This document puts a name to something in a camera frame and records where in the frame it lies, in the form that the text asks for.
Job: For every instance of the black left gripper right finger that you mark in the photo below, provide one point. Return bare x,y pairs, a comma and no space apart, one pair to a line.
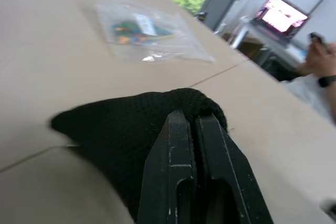
231,171

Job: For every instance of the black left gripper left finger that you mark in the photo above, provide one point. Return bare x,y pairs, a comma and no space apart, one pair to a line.
168,171

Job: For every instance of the bystander hand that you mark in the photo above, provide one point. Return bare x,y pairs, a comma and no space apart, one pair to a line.
319,60

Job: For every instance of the black wrist watch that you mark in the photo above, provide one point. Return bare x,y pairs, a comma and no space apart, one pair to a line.
326,80

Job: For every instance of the clear plastic bag with colourful contents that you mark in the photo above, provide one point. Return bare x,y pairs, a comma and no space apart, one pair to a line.
147,31

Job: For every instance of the black phone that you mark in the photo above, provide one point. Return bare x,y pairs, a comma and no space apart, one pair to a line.
319,41

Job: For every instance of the small black device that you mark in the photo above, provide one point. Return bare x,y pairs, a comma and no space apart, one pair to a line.
202,15

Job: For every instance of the laptop with bright screen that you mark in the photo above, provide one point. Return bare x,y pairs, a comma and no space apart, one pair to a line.
282,15

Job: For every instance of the metal frame desk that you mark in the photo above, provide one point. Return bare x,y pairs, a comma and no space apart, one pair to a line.
252,40

